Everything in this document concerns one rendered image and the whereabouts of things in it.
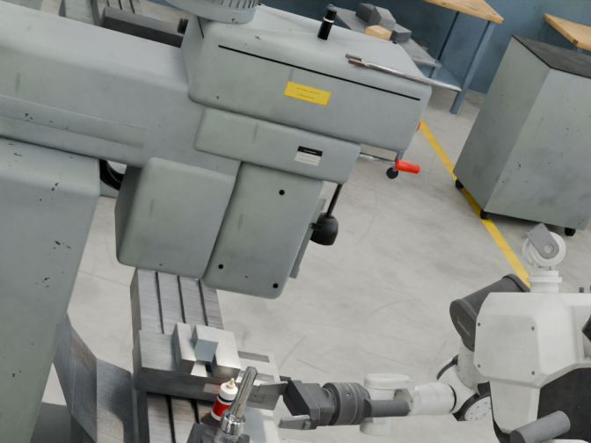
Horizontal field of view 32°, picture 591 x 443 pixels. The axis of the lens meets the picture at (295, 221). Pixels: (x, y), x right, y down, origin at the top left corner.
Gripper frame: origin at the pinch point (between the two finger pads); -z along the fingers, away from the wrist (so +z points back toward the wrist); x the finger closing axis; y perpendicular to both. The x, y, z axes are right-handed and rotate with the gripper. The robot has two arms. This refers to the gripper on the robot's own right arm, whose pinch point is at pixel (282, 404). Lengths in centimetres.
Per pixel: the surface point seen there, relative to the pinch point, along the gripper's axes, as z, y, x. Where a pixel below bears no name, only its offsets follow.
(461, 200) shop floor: 343, 124, -348
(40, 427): -27, 49, -51
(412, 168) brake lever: 24, -45, -21
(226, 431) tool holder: -11.6, 4.7, 1.8
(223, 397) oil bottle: 5.9, 22.5, -29.3
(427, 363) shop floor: 205, 124, -173
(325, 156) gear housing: 5, -44, -24
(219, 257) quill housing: -7.1, -15.1, -30.1
